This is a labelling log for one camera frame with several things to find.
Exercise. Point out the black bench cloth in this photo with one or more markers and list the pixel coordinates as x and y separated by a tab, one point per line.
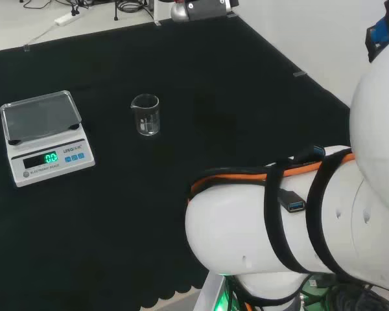
116	226

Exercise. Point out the white stand post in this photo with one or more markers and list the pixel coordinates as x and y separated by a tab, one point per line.
156	11

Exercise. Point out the white electronic balance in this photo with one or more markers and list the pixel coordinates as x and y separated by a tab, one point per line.
52	168

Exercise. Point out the white power strip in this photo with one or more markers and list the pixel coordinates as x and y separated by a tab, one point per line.
66	18

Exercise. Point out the black and grey cylindrical device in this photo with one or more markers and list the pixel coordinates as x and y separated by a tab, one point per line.
207	11

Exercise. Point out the black tripod leg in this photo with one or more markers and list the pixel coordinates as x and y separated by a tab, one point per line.
116	11

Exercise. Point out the clear glass beaker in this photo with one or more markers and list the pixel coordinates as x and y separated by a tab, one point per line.
146	124

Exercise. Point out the blue and black device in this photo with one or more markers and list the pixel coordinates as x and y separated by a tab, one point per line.
381	34

